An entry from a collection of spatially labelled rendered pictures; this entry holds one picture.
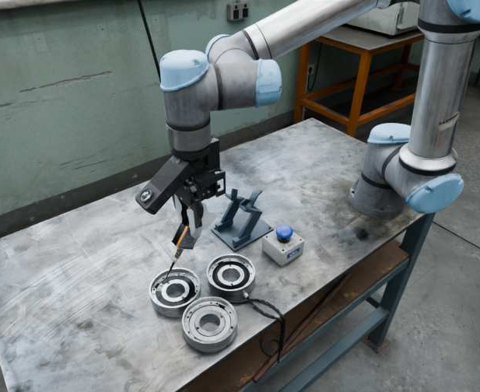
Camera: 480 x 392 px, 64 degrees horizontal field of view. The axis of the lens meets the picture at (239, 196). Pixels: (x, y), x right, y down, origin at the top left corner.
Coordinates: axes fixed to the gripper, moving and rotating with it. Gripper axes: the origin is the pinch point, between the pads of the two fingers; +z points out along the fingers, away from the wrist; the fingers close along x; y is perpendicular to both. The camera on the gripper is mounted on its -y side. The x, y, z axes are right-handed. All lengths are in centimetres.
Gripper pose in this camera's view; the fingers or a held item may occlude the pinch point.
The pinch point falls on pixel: (188, 231)
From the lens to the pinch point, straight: 80.4
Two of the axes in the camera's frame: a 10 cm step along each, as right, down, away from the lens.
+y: 7.8, -3.8, 5.0
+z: 0.0, 8.0, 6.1
